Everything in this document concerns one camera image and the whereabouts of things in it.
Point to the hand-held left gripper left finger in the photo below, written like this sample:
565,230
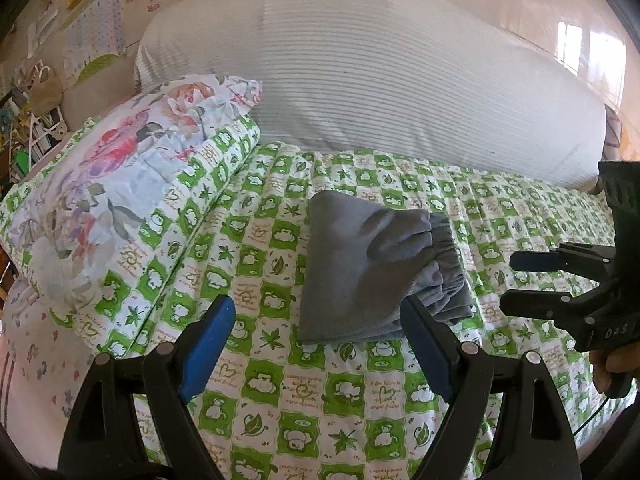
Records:
212,340

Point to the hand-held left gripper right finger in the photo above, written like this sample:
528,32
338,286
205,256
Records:
425,345

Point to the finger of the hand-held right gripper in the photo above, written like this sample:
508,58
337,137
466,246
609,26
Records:
545,261
535,302

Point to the grey pants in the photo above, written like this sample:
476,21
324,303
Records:
370,260

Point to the person's right hand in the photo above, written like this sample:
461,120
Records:
606,372

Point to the green printed quilt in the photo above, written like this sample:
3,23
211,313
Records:
350,400

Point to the floral pillow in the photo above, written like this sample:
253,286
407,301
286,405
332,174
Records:
125,180

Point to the white floral bed sheet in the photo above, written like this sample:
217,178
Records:
27,360

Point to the white striped bolster pillow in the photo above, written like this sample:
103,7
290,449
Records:
380,90

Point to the beige headboard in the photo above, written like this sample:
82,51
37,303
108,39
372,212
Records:
95,95

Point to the dotted wall poster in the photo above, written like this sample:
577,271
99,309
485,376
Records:
92,30

